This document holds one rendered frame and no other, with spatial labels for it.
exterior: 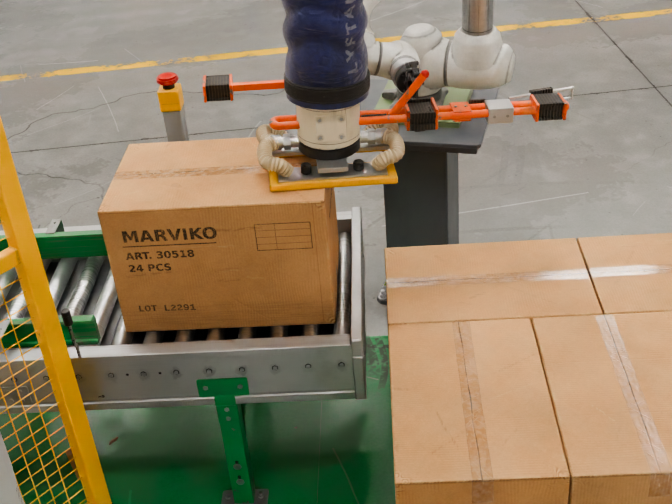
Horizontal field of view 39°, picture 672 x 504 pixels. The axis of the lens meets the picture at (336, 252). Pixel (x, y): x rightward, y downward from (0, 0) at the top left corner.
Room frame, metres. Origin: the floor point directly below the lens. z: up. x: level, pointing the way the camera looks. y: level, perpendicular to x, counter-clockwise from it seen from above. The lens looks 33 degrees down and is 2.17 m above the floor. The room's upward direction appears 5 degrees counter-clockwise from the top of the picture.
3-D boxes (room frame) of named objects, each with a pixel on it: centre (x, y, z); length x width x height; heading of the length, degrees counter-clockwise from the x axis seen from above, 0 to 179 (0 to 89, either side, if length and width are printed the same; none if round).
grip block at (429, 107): (2.38, -0.26, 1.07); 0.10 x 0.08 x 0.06; 2
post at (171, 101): (2.88, 0.48, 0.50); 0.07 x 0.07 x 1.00; 86
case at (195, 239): (2.38, 0.30, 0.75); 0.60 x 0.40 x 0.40; 86
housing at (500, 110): (2.38, -0.47, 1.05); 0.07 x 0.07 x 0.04; 2
